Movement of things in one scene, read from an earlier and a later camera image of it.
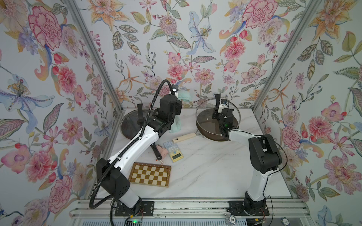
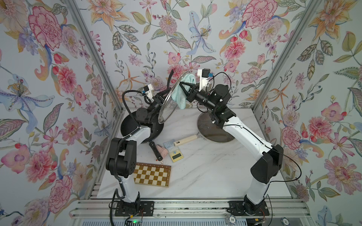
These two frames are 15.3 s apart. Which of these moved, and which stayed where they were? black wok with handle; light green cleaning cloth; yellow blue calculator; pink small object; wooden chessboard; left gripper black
Moved: light green cleaning cloth; left gripper black
Stayed: yellow blue calculator; black wok with handle; pink small object; wooden chessboard
